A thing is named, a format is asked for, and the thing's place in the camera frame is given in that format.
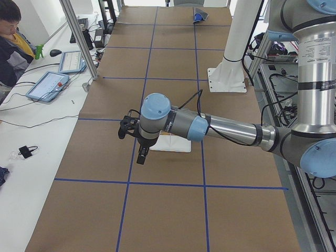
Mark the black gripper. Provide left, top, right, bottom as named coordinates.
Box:
left=136, top=136, right=158, bottom=165

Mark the grey and blue towel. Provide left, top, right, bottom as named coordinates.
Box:
left=193, top=8, right=208, bottom=24

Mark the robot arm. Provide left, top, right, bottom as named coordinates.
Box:
left=134, top=1, right=335, bottom=178

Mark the white towel rack with wooden bars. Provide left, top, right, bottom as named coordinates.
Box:
left=150, top=131, right=192, bottom=153

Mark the far blue teach pendant tablet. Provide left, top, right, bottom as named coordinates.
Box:
left=58, top=51, right=86, bottom=74

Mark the blue teach pendant tablet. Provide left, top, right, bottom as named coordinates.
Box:
left=25, top=71, right=70, bottom=102
left=58, top=51, right=86, bottom=74

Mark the near blue teach pendant tablet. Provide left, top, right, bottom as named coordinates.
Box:
left=25, top=71, right=70, bottom=102

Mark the black power brick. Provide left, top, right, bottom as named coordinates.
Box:
left=93, top=28, right=105, bottom=48

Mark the black computer mouse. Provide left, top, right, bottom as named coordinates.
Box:
left=49, top=49, right=62, bottom=57

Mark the black keyboard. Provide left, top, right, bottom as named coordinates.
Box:
left=69, top=17, right=89, bottom=44

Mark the green figurine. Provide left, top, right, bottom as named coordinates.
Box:
left=35, top=44, right=44, bottom=60

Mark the seated person in dark jacket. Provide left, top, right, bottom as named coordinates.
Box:
left=1, top=0, right=36, bottom=87

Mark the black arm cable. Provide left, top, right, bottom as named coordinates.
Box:
left=178, top=89, right=260, bottom=146

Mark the white camera mast with base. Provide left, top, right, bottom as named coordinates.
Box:
left=207, top=0, right=264, bottom=93

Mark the small black adapter with cord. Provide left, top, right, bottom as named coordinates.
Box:
left=18, top=145, right=38, bottom=159

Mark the aluminium frame post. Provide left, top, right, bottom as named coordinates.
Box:
left=59, top=0, right=98, bottom=80

